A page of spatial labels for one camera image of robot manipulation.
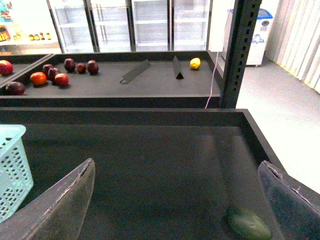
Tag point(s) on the dark red apple front left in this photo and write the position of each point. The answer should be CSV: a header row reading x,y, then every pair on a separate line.
x,y
15,88

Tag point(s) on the white shelf with bottles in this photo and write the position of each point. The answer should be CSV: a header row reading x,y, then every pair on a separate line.
x,y
27,28

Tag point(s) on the light blue plastic basket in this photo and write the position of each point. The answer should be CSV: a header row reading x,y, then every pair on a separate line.
x,y
16,179

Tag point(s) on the black upper display tray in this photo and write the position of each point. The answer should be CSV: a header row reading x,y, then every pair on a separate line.
x,y
156,87

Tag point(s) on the green avocado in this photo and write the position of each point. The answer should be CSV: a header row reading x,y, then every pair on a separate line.
x,y
247,224

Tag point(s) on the dark red apple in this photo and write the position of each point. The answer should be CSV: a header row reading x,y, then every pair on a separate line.
x,y
15,88
92,67

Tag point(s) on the red apple by post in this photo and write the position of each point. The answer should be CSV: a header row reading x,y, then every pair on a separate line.
x,y
6,68

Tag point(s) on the yellow lemon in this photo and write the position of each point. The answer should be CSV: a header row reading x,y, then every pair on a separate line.
x,y
195,63

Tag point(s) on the black display tray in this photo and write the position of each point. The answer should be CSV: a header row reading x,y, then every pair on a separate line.
x,y
160,174
156,87
20,64

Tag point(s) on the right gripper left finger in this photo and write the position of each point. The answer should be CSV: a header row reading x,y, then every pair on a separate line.
x,y
58,213

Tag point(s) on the orange fruit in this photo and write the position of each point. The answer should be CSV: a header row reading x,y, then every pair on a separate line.
x,y
38,78

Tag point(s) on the right black shelf post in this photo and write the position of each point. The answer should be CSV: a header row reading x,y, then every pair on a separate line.
x,y
244,18

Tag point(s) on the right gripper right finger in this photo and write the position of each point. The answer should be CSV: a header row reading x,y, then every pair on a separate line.
x,y
295,207

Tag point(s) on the white blue chest freezer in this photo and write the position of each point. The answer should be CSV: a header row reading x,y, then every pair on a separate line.
x,y
259,39

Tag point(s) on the dark plum back left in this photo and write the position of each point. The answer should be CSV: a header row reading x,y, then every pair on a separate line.
x,y
46,68

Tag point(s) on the black lower display tray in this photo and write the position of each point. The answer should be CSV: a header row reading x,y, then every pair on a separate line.
x,y
160,174

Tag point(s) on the small red plum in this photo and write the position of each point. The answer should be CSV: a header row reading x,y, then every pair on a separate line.
x,y
81,68

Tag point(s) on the triangular black divider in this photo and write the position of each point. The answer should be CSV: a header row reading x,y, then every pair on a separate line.
x,y
177,68

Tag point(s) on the dark red apple right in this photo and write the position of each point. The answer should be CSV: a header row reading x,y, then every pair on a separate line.
x,y
92,67

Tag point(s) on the black left display tray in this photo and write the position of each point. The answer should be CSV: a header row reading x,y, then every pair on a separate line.
x,y
20,64

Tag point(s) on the glass door refrigerator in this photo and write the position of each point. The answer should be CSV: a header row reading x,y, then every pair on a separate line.
x,y
105,26

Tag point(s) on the dark plum back top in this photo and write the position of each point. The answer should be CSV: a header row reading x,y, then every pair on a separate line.
x,y
69,65

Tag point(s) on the flat black divider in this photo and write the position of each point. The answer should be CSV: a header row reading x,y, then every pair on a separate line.
x,y
136,71

